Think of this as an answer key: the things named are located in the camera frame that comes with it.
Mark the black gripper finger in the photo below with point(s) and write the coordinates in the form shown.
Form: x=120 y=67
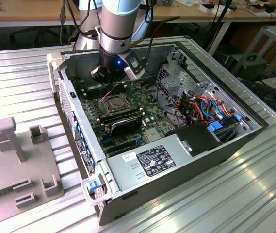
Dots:
x=94 y=75

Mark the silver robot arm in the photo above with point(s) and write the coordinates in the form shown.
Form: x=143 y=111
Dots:
x=116 y=29

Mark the CPU socket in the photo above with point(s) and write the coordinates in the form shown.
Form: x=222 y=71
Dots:
x=113 y=112

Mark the black RAM stick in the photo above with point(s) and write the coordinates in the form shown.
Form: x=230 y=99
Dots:
x=122 y=116

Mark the black graphics card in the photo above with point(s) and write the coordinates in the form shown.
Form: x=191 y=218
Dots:
x=128 y=125

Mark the silver drive cage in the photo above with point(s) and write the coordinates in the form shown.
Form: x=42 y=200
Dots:
x=174 y=81

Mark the green motherboard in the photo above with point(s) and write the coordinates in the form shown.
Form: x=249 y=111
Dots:
x=152 y=114

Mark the silver chipset heatsink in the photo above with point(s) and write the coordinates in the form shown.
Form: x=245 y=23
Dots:
x=153 y=134

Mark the silver power supply unit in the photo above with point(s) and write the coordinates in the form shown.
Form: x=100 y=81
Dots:
x=125 y=174

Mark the wooden desk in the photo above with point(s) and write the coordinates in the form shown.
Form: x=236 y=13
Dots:
x=2 y=14

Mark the blue case latch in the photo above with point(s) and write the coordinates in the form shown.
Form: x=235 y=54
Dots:
x=92 y=186

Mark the white box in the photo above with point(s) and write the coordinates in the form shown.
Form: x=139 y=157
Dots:
x=209 y=9

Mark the blue disk carrier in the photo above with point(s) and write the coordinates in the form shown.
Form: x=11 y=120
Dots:
x=214 y=126

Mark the grey parts rack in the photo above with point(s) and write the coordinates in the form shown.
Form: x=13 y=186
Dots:
x=6 y=170

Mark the grey open PC case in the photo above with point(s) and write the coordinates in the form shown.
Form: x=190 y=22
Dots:
x=176 y=184

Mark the blue plastic clip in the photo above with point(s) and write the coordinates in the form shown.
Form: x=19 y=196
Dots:
x=237 y=117

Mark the black box with fan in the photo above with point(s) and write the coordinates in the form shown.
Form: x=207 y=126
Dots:
x=251 y=68

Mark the black case side panel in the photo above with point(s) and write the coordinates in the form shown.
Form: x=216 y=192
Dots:
x=271 y=99

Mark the small black device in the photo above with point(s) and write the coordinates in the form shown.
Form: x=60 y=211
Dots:
x=271 y=7

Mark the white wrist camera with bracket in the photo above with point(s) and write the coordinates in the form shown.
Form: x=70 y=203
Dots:
x=134 y=75

